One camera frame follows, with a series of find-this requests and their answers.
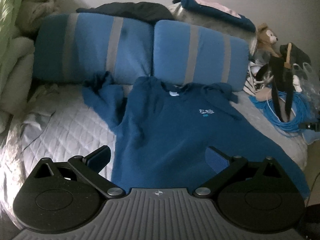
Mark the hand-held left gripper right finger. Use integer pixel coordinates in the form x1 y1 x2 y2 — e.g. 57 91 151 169
192 145 288 198

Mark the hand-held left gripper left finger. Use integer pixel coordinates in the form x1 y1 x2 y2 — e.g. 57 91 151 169
32 145 127 200

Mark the blue sweatshirt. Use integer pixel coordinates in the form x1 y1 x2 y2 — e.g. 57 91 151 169
82 71 312 200

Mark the beige pouch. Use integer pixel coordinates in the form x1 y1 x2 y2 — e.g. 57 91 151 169
255 85 275 102

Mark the light blue cloth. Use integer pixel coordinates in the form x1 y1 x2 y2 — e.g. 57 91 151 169
301 125 320 144

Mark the blue grey-striped pillow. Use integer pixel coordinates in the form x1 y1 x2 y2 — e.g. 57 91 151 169
151 20 250 92
35 12 154 85

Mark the crumpled clear plastic bag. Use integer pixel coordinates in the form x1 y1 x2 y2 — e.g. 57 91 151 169
291 62 320 105

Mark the wooden stick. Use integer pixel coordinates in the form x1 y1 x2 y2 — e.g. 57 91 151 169
284 42 293 70

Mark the brown teddy bear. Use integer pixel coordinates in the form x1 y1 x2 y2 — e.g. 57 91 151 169
256 23 282 58

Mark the green beige blanket pile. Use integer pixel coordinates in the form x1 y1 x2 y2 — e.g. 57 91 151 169
0 0 65 133

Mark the black garment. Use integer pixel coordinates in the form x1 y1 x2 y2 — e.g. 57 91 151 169
76 2 174 23

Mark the pink cloth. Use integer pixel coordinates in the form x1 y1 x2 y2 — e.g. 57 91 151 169
190 0 242 18

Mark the folded dark blue garment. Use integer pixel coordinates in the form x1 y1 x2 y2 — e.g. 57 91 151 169
174 0 258 33

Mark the white striped rope bundle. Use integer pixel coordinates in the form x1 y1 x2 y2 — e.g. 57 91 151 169
244 61 275 95

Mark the blue cable coil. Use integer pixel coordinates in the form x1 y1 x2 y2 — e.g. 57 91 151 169
250 90 320 135

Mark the black strap bag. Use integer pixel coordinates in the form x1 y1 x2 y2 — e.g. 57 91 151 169
255 42 312 123

